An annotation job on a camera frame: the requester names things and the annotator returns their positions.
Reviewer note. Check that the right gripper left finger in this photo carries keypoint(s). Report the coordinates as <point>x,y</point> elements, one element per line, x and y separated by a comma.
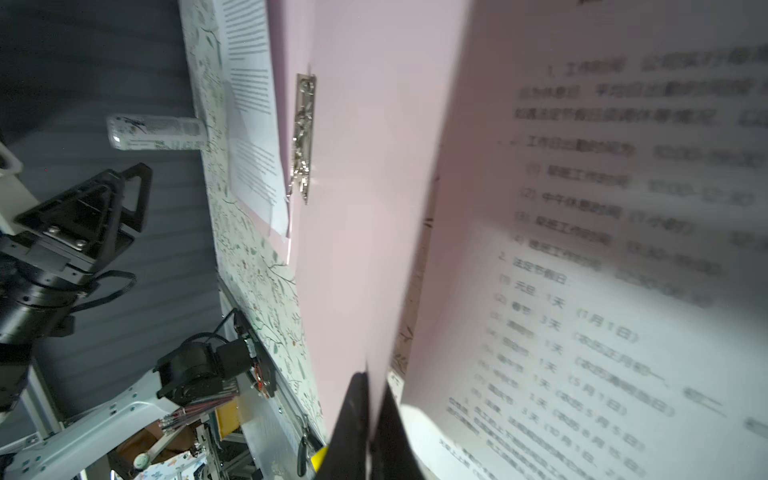
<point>346,455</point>

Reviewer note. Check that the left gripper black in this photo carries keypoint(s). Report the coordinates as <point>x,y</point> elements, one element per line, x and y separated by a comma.
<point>77,234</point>

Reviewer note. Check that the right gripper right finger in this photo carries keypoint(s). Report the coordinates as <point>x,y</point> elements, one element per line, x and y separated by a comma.
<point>391,456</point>

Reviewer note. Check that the printed paper sheet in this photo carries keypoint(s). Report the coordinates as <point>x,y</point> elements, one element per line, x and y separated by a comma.
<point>595,298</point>
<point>256,166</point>

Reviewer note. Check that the pink file folder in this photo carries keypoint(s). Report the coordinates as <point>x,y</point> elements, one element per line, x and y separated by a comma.
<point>385,72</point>

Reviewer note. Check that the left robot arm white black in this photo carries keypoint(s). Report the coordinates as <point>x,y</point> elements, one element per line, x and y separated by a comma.
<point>192,380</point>

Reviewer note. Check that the silver folder clip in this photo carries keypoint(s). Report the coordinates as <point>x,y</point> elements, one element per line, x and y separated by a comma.
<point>302,137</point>

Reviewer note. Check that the silver metal can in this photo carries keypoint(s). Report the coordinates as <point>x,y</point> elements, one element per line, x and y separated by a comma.
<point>134,132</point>

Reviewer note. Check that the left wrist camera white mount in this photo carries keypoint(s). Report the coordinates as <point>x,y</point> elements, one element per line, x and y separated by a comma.
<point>16,199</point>

